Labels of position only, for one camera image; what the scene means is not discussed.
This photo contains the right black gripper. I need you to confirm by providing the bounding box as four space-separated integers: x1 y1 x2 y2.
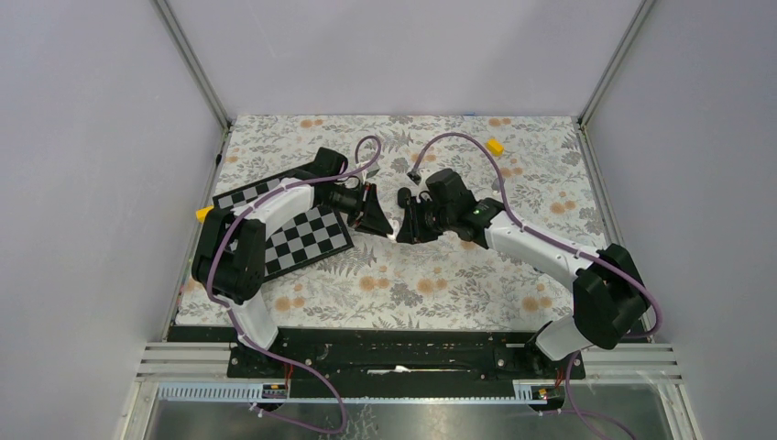
397 195 455 245

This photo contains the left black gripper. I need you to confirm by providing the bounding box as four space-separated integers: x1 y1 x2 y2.
321 181 393 237

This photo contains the black earbud charging case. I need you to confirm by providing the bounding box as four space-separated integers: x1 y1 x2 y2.
397 187 412 209

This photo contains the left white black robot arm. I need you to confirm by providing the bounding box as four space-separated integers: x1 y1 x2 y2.
191 148 393 377

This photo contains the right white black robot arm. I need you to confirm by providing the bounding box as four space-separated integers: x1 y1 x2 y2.
396 169 650 378

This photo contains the floral table mat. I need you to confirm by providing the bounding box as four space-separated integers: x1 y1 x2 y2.
215 115 607 331

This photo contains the black white checkerboard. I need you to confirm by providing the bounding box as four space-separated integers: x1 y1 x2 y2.
212 174 354 281

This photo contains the yellow block right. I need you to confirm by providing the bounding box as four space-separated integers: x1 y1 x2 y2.
486 138 505 157

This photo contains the yellow block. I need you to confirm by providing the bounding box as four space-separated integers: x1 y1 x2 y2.
195 205 213 223
486 138 505 157

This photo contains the yellow block left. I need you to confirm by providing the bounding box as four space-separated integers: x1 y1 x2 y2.
195 205 213 223

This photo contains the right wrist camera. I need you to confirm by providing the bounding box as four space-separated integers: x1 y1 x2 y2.
407 170 423 185

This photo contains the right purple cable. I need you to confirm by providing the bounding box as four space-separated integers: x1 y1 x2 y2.
408 132 664 440

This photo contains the purple cable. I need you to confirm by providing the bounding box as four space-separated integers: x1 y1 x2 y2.
408 132 664 440
206 135 384 435

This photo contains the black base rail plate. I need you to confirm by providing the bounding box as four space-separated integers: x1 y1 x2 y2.
226 327 587 400

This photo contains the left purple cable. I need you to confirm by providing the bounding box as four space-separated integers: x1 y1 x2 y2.
206 135 384 435

